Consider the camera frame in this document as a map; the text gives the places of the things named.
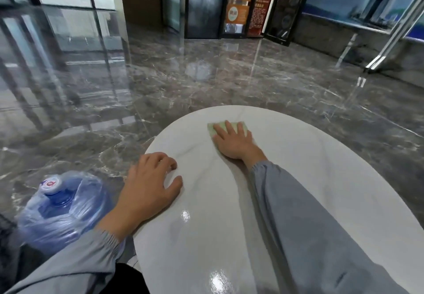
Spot person's right hand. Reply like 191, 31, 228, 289
212, 120, 266, 164

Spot person's left hand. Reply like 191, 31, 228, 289
111, 152, 183, 229

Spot light green cleaning cloth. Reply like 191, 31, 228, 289
207, 120, 257, 146

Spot person's left forearm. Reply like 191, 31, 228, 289
0, 212, 148, 294

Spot person's right forearm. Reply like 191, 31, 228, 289
242, 154, 412, 294

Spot person's black trousers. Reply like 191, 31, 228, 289
109, 263, 151, 294

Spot blue water jug in plastic bag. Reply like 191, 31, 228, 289
16, 171, 115, 255

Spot red notice board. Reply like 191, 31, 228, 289
247, 0, 281, 38

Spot dark metal elevator door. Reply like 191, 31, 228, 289
185, 0, 227, 39

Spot black glossy door panel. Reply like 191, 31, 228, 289
263, 0, 317, 46

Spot silver metal door frame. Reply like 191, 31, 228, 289
364, 0, 424, 74

